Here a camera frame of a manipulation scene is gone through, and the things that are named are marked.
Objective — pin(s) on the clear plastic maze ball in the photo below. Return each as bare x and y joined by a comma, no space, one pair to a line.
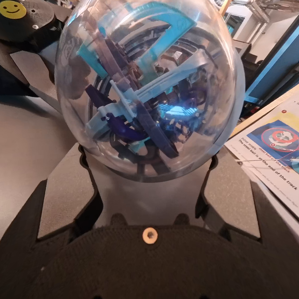
144,88

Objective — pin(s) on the instruction sheet on clipboard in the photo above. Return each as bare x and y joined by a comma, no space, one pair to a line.
264,107

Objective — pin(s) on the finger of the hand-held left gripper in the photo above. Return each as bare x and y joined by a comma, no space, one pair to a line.
35,70

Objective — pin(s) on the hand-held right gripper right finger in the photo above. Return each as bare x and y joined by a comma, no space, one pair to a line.
233,200

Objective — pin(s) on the white instruction sheet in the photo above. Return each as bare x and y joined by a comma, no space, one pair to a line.
268,186

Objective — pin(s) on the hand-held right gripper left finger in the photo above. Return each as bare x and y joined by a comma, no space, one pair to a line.
65,198

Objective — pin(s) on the silver ventilation duct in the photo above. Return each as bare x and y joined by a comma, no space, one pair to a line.
259,14

